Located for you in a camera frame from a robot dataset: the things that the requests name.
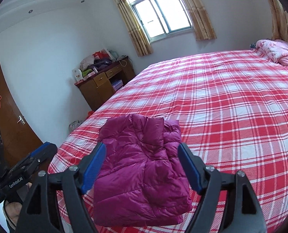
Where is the magenta puffer jacket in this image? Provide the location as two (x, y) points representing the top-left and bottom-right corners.
(93, 114), (192, 227)

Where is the person's left hand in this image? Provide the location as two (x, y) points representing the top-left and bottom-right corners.
(3, 183), (32, 232)

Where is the brown wooden door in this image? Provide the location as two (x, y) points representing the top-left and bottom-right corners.
(0, 65), (42, 166)

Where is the brown wooden desk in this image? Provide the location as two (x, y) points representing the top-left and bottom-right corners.
(75, 56), (136, 111)

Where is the clutter pile on desk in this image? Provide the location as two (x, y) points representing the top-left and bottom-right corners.
(72, 48), (127, 82)

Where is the red plaid bed sheet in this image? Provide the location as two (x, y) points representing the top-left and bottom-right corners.
(49, 50), (288, 232)

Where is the left beige curtain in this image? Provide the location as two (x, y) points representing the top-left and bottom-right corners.
(114, 0), (153, 57)

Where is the pink folded quilt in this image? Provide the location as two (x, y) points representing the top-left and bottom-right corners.
(256, 39), (288, 66)

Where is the right beige curtain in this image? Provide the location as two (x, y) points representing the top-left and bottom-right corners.
(183, 0), (217, 41)

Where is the aluminium sliding window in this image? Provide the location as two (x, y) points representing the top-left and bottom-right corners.
(127, 0), (192, 42)

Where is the headboard side beige curtain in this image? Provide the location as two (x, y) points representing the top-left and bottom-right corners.
(267, 0), (288, 42)

